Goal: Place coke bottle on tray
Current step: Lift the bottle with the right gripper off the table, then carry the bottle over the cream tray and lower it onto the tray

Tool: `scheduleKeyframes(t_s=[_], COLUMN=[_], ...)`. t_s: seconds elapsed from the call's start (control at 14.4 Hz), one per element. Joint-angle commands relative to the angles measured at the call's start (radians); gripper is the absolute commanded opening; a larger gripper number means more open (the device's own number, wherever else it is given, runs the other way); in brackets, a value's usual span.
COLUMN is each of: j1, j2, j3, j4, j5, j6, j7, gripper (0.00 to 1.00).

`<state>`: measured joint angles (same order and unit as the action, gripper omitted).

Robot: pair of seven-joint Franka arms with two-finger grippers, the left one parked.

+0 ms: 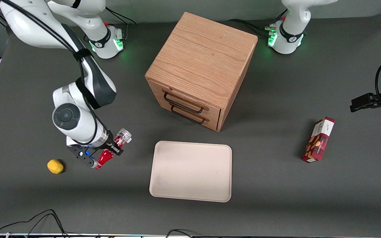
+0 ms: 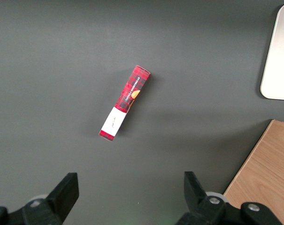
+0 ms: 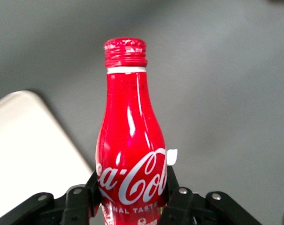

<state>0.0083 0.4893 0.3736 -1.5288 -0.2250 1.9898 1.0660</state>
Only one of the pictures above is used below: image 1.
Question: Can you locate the yellow lemon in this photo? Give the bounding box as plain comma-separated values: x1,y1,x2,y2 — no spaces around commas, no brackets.
47,159,64,174

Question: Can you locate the beige plastic tray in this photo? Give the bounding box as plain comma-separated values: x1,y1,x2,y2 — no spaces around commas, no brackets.
149,141,233,203

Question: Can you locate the black right base cable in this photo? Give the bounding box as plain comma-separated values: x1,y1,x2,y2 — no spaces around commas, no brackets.
106,7,137,25

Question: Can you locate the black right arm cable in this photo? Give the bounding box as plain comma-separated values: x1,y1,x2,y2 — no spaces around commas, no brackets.
0,0,99,146

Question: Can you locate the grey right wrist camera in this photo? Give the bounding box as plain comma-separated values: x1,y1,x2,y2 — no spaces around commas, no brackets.
67,145,99,169

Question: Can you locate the wooden drawer cabinet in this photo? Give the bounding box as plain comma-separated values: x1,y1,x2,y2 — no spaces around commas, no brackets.
145,12,258,132

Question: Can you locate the black floor cable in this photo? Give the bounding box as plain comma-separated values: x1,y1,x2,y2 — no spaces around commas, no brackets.
166,229,194,238
0,209,69,237

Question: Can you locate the wooden drawer front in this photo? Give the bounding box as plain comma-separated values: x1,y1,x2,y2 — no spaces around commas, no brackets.
157,98,220,131
149,81,222,121

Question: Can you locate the red coke bottle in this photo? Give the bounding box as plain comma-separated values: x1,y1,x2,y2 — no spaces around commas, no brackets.
95,128,132,170

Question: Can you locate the black base cable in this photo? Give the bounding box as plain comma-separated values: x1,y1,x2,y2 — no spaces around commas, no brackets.
227,19,277,37
106,7,137,25

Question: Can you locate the black left base cable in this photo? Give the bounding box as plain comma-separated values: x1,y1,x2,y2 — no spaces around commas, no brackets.
227,19,277,37

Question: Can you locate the red snack box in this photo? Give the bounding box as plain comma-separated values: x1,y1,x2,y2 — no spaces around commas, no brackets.
302,117,335,163

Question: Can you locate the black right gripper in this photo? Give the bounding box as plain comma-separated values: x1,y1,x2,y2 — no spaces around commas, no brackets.
103,131,125,156

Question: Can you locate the black metal drawer handle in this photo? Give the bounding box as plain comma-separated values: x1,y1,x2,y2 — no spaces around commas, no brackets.
163,92,205,114
171,105,206,125

